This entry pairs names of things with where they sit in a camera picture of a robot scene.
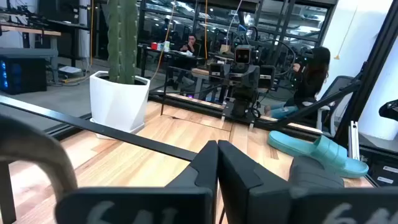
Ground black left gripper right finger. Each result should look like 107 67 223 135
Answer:
217 139 398 224

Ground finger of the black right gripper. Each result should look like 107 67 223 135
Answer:
208 63 224 82
259 65 276 90

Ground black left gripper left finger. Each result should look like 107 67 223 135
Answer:
55 139 218 224

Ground black slide sandal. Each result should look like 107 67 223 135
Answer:
288 155 345 189

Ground teal slide sandal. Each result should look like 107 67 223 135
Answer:
267 130 370 179

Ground round wooden stool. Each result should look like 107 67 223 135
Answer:
192 67 212 77

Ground person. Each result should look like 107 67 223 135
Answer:
264 45 331 121
179 33 201 54

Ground black background desk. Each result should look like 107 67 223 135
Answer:
137 43 206 78

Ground grey office chair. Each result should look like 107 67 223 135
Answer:
317 75 363 131

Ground tall green cactus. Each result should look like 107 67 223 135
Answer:
107 0 139 85

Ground white faceted plant pot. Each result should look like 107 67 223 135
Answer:
89 70 151 140

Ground silver aluminium extrusion piece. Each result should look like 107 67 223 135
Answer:
348 120 361 161

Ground wooden workbench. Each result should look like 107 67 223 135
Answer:
0 24 62 85

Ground black computer tower blue lights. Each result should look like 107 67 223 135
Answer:
0 55 47 96

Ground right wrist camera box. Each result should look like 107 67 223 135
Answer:
234 45 253 65

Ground yellow hanging cable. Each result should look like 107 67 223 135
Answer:
203 0 208 60
90 0 95 66

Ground orange slanted cable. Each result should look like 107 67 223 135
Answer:
149 2 175 82

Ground yellow cord with tassel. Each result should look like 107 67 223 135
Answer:
333 6 358 60

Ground wooden shoe shelf black frame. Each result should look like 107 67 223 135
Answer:
0 63 233 187

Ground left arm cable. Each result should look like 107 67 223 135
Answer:
0 114 79 206

